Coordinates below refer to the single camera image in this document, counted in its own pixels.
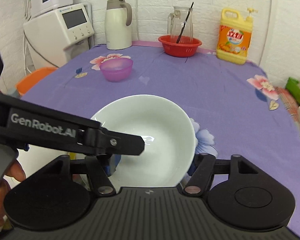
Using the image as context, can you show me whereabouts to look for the black stirring stick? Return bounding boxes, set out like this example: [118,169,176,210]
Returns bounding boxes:
[176,2,194,44]

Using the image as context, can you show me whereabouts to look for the red plastic basket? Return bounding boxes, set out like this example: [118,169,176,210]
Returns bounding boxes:
[158,35,202,57]

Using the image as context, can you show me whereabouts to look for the purple floral tablecloth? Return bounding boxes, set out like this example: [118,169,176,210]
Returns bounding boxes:
[23,45,300,236]

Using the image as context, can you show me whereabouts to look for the white thermos jug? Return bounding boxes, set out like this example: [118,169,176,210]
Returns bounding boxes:
[104,0,133,50]

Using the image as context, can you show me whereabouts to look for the yellow detergent bottle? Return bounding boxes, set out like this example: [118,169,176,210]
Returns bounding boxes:
[216,8,258,65]

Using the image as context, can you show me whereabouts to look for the white water dispenser machine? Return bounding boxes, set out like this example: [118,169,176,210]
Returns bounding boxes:
[23,3,95,70]

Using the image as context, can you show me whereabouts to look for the white bowl red pattern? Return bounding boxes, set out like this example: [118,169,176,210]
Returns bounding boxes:
[92,95,196,190]

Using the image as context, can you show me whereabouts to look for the person's left hand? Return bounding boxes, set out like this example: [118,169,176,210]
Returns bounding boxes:
[0,160,26,227]

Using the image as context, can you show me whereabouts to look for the white plate silver rim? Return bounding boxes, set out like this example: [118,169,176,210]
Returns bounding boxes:
[17,145,84,177]

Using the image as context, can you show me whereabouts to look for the glass pitcher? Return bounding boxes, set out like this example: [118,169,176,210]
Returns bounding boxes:
[167,7,193,40]

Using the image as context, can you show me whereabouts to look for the purple plastic bowl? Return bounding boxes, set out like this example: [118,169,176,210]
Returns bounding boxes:
[100,57,133,82]

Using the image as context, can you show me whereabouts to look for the green box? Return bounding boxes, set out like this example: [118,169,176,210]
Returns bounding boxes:
[285,77,300,105]

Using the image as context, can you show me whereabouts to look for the white wall cable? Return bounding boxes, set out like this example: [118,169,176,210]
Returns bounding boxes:
[134,0,141,42]

